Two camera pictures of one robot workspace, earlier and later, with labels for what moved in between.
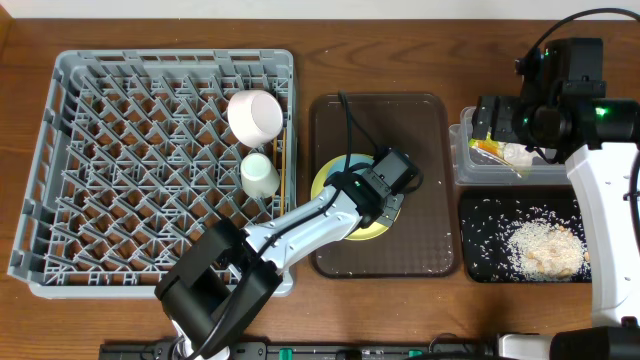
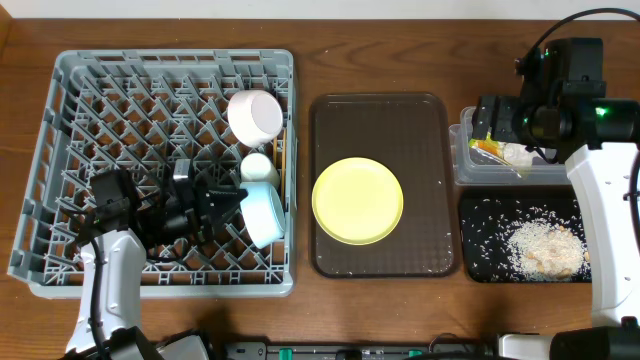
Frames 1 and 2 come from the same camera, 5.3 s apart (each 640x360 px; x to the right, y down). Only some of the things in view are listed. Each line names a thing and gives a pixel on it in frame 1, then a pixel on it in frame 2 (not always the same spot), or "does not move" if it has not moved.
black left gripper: [388, 214] to [203, 211]
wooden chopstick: [283, 173] does not move
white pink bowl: [255, 117] does not move
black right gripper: [507, 108] does not move
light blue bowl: [355, 159] to [263, 212]
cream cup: [259, 176] does not move
